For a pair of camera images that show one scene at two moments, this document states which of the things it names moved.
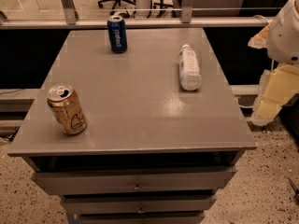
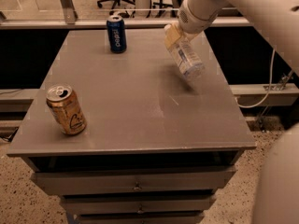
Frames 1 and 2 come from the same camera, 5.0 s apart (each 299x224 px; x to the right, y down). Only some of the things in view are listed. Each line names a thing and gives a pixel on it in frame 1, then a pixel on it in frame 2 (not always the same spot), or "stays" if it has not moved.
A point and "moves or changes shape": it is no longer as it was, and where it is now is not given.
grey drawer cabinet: (153, 152) stays
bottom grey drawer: (141, 219) stays
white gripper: (286, 37) to (191, 21)
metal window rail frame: (68, 19) stays
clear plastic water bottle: (190, 72) moves or changes shape
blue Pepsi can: (117, 32) stays
